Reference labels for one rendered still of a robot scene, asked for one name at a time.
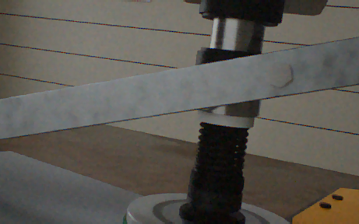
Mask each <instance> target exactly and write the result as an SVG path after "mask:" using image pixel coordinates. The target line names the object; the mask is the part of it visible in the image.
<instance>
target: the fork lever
mask: <svg viewBox="0 0 359 224"><path fill-rule="evenodd" d="M347 86H359V37H351V38H347V39H343V40H336V41H332V42H328V43H324V44H313V45H308V46H304V47H296V48H292V49H289V50H280V51H274V52H269V53H265V54H258V55H249V56H245V57H242V58H234V59H230V60H226V61H215V62H211V63H206V64H202V65H196V66H187V67H183V68H176V69H171V70H167V71H160V72H152V73H149V74H145V75H137V76H129V77H124V78H120V79H114V80H109V81H102V82H94V83H90V84H86V85H82V86H71V87H67V88H62V89H56V90H52V91H43V92H39V93H31V94H28V95H24V96H13V97H8V98H4V99H0V140H3V139H8V138H21V137H26V136H30V135H39V134H43V133H48V132H57V131H65V130H70V129H74V128H83V127H92V126H96V125H101V124H109V123H114V122H119V121H130V120H135V119H140V118H145V117H157V116H162V115H166V114H175V113H179V112H184V111H193V110H201V109H206V108H211V107H222V106H227V105H232V104H237V103H245V102H249V101H258V100H267V99H272V98H276V97H280V96H293V95H297V94H302V93H311V92H315V91H324V90H330V89H338V88H342V87H347Z"/></svg>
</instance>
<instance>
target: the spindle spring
mask: <svg viewBox="0 0 359 224"><path fill-rule="evenodd" d="M200 126H201V127H202V128H200V129H199V133H201V135H199V136H198V139H199V140H200V141H201V142H197V143H196V144H197V146H198V148H196V152H197V153H198V154H196V156H195V157H196V159H197V160H196V161H195V165H196V167H194V168H193V170H194V171H195V172H198V173H201V174H203V175H207V176H209V177H222V178H238V177H241V176H242V175H243V168H244V164H243V163H244V162H245V158H244V157H245V156H246V152H245V150H246V149H247V145H246V143H247V142H248V139H247V138H246V137H248V135H249V133H248V130H249V129H250V128H238V127H226V126H220V125H215V124H211V123H206V122H204V121H202V122H201V123H200ZM210 129H211V130H216V131H210ZM221 131H237V132H238V133H228V132H221ZM209 136H210V137H209ZM211 137H220V138H236V139H238V140H226V139H218V138H211ZM208 142H210V143H214V144H220V145H237V146H238V147H227V146H219V145H211V144H208ZM207 149H209V150H213V151H218V152H210V151H206V150H207ZM226 152H236V153H226ZM207 156H209V157H207ZM210 157H218V158H227V159H214V158H210ZM206 162H207V163H212V164H217V165H226V166H213V165H209V164H206ZM235 165H236V166H235ZM200 167H201V168H203V169H206V170H212V171H217V172H236V173H214V172H209V171H206V170H201V169H200Z"/></svg>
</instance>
